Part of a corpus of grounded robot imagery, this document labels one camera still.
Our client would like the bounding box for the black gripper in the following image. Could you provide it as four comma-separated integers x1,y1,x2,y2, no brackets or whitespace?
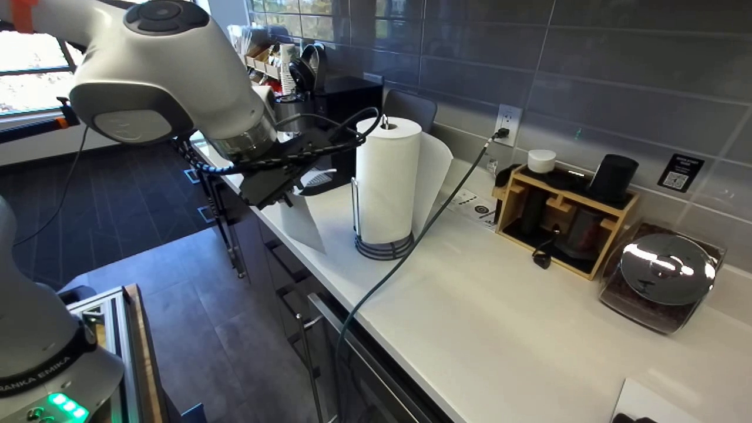
238,126,365,207

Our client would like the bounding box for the dark metal towel holder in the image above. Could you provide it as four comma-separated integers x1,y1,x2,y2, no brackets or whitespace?
353,117,420,259

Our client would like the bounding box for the white paper towel roll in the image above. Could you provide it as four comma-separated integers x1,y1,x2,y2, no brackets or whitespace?
354,117,454,245

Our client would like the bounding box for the torn paper towel sheet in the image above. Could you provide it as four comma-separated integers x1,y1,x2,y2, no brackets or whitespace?
279,193,325,248

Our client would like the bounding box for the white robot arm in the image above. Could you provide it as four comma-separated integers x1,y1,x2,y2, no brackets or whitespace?
0,0,365,423

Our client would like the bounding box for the black Keurig coffee maker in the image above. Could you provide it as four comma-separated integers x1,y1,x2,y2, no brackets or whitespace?
296,42,383,193

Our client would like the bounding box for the white cup on organizer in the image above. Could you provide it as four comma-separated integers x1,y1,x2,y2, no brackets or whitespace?
527,151,557,173

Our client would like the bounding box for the wooden coffee accessory organizer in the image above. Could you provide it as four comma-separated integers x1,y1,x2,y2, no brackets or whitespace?
490,164,639,279

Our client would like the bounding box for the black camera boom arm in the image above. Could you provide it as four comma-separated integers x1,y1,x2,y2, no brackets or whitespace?
0,96,79,143

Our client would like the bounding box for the dark green power cable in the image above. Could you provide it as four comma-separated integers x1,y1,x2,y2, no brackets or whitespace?
334,126,513,371

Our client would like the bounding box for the white wall outlet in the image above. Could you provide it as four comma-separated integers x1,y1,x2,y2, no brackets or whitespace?
493,104,522,146

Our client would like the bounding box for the small black wall sign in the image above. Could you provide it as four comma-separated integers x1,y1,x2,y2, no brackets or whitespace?
658,152,704,193

